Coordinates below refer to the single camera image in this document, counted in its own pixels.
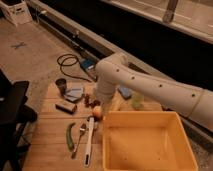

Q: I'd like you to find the metal fork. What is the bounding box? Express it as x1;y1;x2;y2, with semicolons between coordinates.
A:
71;123;86;159

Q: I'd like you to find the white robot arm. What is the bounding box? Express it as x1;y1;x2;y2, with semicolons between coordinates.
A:
95;53;213;132

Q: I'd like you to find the dark metal cup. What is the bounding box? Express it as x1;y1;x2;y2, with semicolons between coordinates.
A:
55;78;67;95

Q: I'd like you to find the blue sponge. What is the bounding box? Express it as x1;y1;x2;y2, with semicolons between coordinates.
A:
118;86;132;100

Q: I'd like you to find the pale corn piece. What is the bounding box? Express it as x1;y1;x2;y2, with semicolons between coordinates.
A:
110;99;122;111

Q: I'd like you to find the bunch of dark grapes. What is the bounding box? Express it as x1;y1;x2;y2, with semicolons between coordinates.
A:
84;94;101;108

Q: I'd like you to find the yellow onion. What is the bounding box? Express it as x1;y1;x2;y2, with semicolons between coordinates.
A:
92;106;102;119

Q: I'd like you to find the blue power box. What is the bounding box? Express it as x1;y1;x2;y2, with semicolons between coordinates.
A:
79;58;101;82

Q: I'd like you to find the dark rectangular block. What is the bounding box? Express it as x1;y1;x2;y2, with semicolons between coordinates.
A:
55;102;77;114

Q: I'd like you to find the yellow plastic bin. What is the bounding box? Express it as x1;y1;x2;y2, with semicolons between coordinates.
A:
103;111;198;171

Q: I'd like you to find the black chair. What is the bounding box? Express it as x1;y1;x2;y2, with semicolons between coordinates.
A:
0;69;37;171

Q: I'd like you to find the white storage crate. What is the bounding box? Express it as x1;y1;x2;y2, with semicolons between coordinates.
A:
0;0;32;26

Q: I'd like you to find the black cable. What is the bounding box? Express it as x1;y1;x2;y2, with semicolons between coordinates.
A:
56;53;93;83

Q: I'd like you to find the white handled peeler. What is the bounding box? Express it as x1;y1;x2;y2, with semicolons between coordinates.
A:
84;116;95;167

